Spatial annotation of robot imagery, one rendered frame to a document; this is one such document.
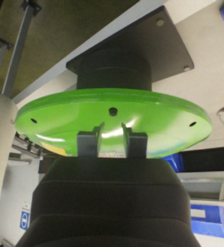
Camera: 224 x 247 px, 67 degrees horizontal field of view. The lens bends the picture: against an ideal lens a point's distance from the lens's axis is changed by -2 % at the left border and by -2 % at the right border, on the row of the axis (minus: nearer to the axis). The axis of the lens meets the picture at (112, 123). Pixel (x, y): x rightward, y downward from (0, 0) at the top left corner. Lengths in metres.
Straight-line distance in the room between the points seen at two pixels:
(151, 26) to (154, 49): 0.05
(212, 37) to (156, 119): 0.19
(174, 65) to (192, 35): 0.06
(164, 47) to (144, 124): 0.16
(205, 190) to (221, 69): 0.84
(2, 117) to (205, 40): 0.43
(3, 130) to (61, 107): 0.28
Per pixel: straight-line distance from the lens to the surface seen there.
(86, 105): 0.17
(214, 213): 0.94
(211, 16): 0.31
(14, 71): 1.17
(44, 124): 0.21
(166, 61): 0.34
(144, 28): 0.28
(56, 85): 0.44
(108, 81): 0.27
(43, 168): 1.00
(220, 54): 0.38
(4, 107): 0.47
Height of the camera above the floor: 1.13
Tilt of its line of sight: 19 degrees down
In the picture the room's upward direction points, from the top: 179 degrees counter-clockwise
